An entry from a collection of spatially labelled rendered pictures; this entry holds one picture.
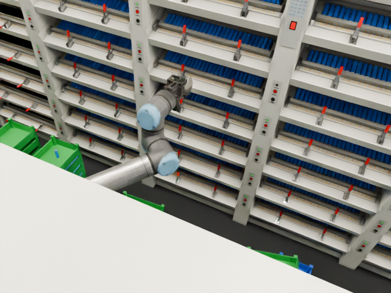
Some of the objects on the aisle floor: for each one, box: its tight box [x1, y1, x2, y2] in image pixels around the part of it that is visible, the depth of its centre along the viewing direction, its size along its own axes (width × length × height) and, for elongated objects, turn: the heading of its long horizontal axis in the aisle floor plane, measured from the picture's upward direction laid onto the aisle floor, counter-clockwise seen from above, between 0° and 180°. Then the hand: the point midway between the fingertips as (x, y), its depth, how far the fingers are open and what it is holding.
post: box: [233, 0, 316, 226], centre depth 170 cm, size 20×9×181 cm, turn 152°
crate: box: [247, 246, 300, 269], centre depth 194 cm, size 30×20×8 cm
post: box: [129, 0, 167, 188], centre depth 188 cm, size 20×9×181 cm, turn 152°
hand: (187, 82), depth 154 cm, fingers open, 3 cm apart
